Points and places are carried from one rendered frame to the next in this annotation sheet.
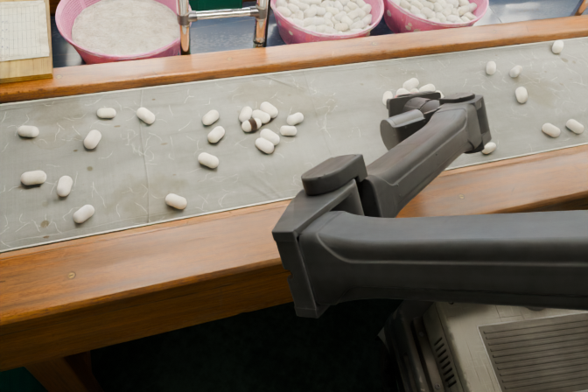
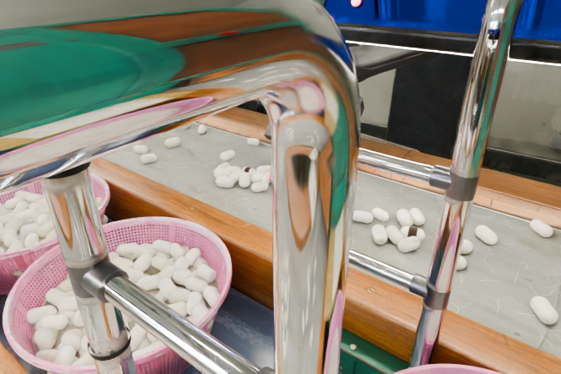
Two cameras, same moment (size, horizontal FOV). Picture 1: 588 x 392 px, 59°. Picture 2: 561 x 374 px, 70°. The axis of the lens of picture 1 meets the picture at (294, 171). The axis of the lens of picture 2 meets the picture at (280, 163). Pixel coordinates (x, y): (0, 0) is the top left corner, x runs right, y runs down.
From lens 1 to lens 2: 118 cm
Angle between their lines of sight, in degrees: 84
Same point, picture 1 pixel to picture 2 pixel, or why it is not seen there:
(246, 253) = (499, 175)
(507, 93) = (172, 151)
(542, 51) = not seen: hidden behind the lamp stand
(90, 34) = not seen: outside the picture
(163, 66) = (484, 342)
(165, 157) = (532, 267)
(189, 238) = (543, 197)
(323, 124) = not seen: hidden behind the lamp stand
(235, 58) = (361, 286)
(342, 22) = (147, 266)
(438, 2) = (27, 215)
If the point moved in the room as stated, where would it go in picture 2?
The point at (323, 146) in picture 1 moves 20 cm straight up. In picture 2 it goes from (360, 198) to (371, 91)
